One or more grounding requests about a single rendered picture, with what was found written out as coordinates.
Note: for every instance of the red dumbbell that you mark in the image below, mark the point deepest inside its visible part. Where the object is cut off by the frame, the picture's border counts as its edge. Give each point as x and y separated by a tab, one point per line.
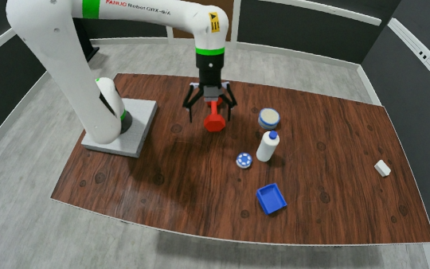
214	122

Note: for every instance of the blue plastic bin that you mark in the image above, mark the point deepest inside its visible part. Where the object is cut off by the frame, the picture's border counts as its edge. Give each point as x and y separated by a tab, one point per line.
272	197

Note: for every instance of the white bottle with blue cap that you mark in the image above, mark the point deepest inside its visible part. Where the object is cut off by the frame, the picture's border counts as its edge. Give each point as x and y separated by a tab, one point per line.
267	146

